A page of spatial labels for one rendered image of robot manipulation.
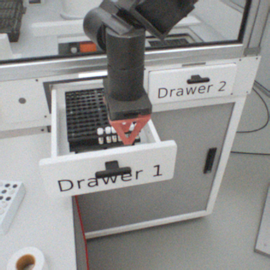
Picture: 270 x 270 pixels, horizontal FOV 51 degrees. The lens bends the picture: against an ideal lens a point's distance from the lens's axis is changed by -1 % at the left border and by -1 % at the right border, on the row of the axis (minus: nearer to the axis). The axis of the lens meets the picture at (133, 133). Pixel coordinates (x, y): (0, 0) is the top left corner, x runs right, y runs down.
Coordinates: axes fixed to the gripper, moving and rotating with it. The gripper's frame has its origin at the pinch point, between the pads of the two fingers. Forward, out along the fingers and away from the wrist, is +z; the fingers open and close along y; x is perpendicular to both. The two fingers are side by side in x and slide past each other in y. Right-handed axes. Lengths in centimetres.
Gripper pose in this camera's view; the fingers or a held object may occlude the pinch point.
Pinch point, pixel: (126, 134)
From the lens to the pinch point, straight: 52.5
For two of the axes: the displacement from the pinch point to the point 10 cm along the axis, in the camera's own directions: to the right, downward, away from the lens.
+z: -0.1, 7.6, 6.5
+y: -2.1, -6.4, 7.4
